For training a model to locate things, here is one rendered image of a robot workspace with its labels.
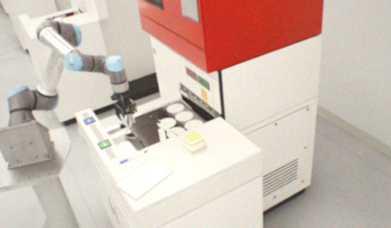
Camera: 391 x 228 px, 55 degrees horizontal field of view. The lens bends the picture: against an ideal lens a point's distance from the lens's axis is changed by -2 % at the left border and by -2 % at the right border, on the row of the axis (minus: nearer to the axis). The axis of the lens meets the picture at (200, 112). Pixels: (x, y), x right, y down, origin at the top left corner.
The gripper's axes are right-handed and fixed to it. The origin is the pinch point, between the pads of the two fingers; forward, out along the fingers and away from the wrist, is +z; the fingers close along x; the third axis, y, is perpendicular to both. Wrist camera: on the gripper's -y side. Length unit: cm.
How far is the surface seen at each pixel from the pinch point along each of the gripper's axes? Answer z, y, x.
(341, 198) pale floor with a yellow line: 105, 38, 126
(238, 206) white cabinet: 35, 48, 27
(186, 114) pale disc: 14.6, -7.4, 36.6
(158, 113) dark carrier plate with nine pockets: 14.6, -19.7, 25.6
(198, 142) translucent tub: 3.2, 31.4, 19.6
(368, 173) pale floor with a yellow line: 105, 35, 163
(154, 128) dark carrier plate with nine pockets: 14.7, -8.3, 16.3
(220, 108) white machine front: 3.6, 15.2, 44.2
